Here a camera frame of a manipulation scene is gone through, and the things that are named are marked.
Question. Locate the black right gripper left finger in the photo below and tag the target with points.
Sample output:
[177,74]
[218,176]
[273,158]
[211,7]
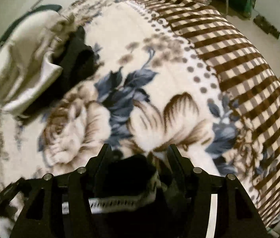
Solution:
[81,185]

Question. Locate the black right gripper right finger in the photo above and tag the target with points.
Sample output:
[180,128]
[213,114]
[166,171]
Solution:
[194,206]

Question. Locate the black grey striped sweater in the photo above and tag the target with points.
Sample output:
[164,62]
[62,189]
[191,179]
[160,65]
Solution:
[120,185]

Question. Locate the stack of white clothes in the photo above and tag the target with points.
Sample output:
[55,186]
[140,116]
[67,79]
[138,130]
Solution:
[26,70]

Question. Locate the floral fleece bed blanket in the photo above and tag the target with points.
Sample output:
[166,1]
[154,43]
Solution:
[141,75]

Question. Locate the dark shoes on floor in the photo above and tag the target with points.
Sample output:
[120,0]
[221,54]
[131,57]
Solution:
[267,27]

